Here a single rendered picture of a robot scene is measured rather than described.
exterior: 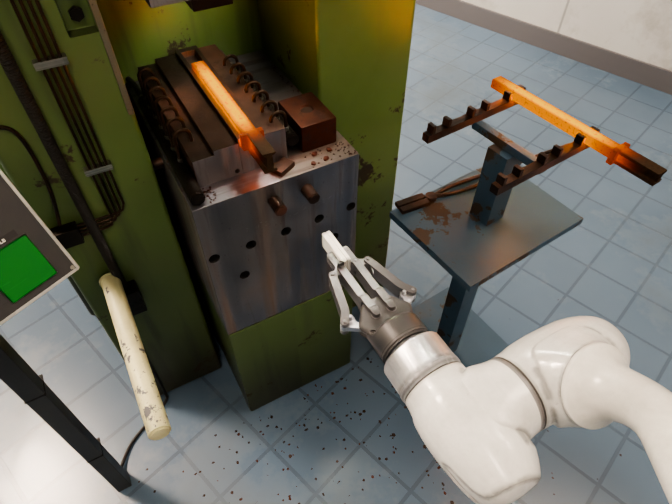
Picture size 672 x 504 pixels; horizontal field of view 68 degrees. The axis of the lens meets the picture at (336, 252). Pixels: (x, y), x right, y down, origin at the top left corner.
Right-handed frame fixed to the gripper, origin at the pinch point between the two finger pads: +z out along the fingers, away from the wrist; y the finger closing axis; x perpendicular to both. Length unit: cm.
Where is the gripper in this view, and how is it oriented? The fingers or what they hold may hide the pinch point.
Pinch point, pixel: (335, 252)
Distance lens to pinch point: 79.7
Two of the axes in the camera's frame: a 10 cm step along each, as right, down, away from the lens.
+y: 8.8, -3.6, 3.2
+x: 0.0, -6.7, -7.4
